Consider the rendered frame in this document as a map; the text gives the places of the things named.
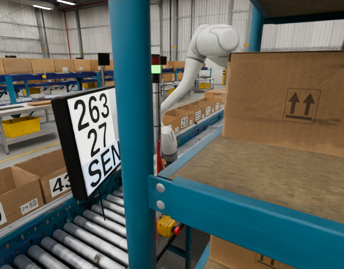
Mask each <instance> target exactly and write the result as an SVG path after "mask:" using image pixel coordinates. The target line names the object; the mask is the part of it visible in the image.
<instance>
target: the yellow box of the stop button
mask: <svg viewBox="0 0 344 269"><path fill-rule="evenodd" d="M175 228H177V227H176V221H175V220H173V219H171V218H170V217H169V216H166V215H164V216H163V217H162V218H161V219H160V220H159V221H158V222H157V229H158V234H160V235H162V236H164V237H166V238H170V237H171V236H172V234H173V233H175V232H174V230H175Z"/></svg>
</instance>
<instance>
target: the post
mask: <svg viewBox="0 0 344 269"><path fill-rule="evenodd" d="M152 106H153V149H154V155H155V154H158V138H160V155H161V83H152ZM161 159H162V155H161ZM155 218H157V222H158V221H159V220H160V219H161V218H162V216H161V217H160V216H158V215H157V211H156V210H155ZM157 236H158V239H157V240H156V258H157V257H158V255H159V254H160V252H161V251H162V250H163V249H164V247H165V246H166V245H167V243H168V238H166V237H164V236H162V235H160V234H157Z"/></svg>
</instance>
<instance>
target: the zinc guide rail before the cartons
mask: <svg viewBox="0 0 344 269"><path fill-rule="evenodd" d="M222 110H224V107H223V108H221V109H220V110H218V111H216V112H214V113H212V114H210V115H209V116H207V117H205V118H203V119H202V120H200V121H198V122H197V123H198V124H200V123H201V122H203V121H205V120H207V119H208V118H210V117H212V116H214V115H215V114H217V113H219V112H221V111H222ZM196 125H197V124H192V125H191V126H189V127H187V128H185V129H183V130H182V131H180V132H178V133H176V134H175V136H176V137H177V136H179V135H181V134H183V133H184V132H186V131H187V130H189V129H191V128H193V127H195V126H196ZM120 169H121V165H120V166H119V167H118V168H117V170H116V172H117V171H119V170H120ZM72 197H73V194H72V191H70V192H68V193H66V194H65V195H63V196H61V197H59V198H57V199H55V200H54V201H52V202H50V203H48V204H46V205H44V206H42V207H41V208H39V209H37V210H35V211H33V212H32V213H30V214H28V215H26V216H24V217H22V218H21V219H19V220H17V221H15V222H14V223H12V224H10V225H8V226H6V227H4V228H3V229H1V230H0V239H1V238H3V237H4V236H6V235H8V234H10V233H11V232H13V231H15V230H16V229H18V228H20V227H21V226H24V225H25V224H27V223H28V222H30V221H32V220H34V219H35V218H37V217H39V216H40V215H42V214H44V213H46V212H48V211H49V210H51V209H53V208H54V207H56V206H58V205H60V204H61V203H63V202H65V201H67V200H68V199H70V198H72Z"/></svg>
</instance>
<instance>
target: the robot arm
mask: <svg viewBox="0 0 344 269"><path fill-rule="evenodd" d="M235 52H241V47H240V44H239V34H238V32H237V31H236V30H235V29H234V28H233V27H231V26H229V25H225V24H219V25H213V26H210V25H208V24H203V25H200V26H199V27H198V28H197V30H196V31H195V32H194V34H193V36H192V39H191V42H190V45H189V48H188V51H187V56H186V62H185V69H184V75H183V78H182V81H181V83H180V84H179V86H178V87H177V88H176V89H175V90H174V91H173V92H172V93H171V94H170V95H169V97H168V98H167V99H166V100H165V101H164V102H163V103H162V104H161V150H162V153H163V158H164V159H165V160H166V162H165V163H164V166H165V168H166V167H167V166H169V165H170V164H172V163H173V162H174V161H176V160H177V159H178V152H177V140H176V136H175V133H174V131H173V129H172V128H171V127H169V126H164V124H163V122H162V118H163V116H164V114H165V112H166V111H167V110H168V109H170V108H171V107H172V106H173V105H174V104H175V103H177V102H178V101H179V100H180V99H181V98H182V97H183V96H185V94H186V93H187V92H188V91H189V89H190V88H191V86H192V85H193V83H194V82H195V80H196V78H197V76H198V74H199V72H200V70H201V68H202V66H203V65H204V62H205V60H206V58H208V59H210V60H211V61H213V62H214V63H216V64H217V65H218V66H220V67H224V68H225V69H226V70H227V68H228V60H229V53H235Z"/></svg>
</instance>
